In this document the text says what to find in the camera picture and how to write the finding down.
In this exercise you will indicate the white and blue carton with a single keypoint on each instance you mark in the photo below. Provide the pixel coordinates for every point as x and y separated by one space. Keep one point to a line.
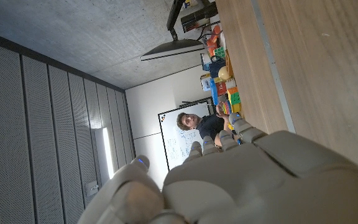
206 61

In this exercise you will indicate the green puzzle cube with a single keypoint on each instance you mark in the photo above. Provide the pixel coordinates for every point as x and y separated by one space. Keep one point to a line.
219 52

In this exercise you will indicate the black computer monitor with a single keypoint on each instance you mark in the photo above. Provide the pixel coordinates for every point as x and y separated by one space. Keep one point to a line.
172 49

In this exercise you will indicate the rainbow stacking toy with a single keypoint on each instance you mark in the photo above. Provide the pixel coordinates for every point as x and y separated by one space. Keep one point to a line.
226 107

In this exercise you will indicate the red box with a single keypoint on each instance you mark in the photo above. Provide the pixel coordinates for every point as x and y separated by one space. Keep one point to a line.
221 88

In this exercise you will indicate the yellow ball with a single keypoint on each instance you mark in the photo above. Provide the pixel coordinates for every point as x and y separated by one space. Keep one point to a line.
223 73

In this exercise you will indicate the orange plastic toy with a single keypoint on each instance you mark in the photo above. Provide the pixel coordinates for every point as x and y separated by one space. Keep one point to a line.
213 40

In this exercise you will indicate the man in dark shirt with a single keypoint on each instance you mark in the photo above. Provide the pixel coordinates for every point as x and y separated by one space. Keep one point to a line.
210 125

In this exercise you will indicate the yellow block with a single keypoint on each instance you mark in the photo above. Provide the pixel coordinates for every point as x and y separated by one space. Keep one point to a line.
236 107

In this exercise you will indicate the black computer case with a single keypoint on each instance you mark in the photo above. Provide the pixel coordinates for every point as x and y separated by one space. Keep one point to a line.
197 18

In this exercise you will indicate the whiteboard with black frame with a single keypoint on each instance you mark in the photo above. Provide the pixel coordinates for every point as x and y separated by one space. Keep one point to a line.
179 146

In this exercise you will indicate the grey wall switch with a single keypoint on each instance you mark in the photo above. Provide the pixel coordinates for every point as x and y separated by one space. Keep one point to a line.
92 188

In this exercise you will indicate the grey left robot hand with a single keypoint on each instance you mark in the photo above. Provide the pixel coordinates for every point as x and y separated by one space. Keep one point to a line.
247 186

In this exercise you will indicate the white box with blue print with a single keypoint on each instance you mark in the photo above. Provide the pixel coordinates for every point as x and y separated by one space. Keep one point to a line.
206 83

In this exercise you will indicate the dark blue bag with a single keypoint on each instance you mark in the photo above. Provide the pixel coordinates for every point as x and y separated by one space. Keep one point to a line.
216 68

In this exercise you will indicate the blue cylinder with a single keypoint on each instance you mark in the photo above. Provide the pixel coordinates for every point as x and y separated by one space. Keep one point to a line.
213 91

